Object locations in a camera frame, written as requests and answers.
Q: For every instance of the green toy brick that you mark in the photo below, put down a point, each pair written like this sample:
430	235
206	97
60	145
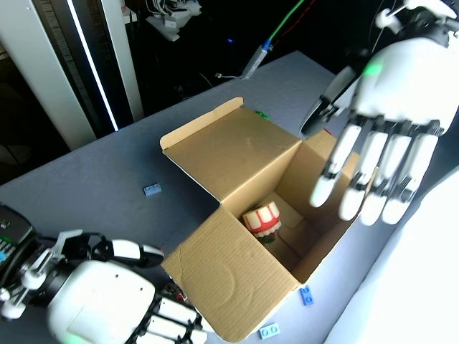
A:
262	114

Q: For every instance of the white plastic device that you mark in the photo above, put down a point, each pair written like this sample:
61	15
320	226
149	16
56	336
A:
168	25

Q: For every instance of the wide white frame post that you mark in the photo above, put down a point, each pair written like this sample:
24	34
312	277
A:
36	64

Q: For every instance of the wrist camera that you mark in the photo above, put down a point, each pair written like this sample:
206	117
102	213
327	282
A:
77	245

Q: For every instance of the white light strip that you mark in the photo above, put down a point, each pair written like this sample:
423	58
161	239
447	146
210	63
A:
93	68

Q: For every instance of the bright white backdrop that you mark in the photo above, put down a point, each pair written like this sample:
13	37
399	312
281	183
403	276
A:
412	286

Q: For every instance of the grey table cloth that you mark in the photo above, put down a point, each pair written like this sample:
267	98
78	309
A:
89	197

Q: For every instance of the narrow white frame post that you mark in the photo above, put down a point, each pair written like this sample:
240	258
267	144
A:
122	53

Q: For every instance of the light blue toy brick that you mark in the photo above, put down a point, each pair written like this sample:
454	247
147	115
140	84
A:
269	331

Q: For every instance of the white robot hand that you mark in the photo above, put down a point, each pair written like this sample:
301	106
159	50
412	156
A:
104	301
405	82

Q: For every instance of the dull blue toy brick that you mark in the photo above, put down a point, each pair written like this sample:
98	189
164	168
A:
152	190

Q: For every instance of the brown cardboard box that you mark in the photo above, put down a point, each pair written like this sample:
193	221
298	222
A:
222	150

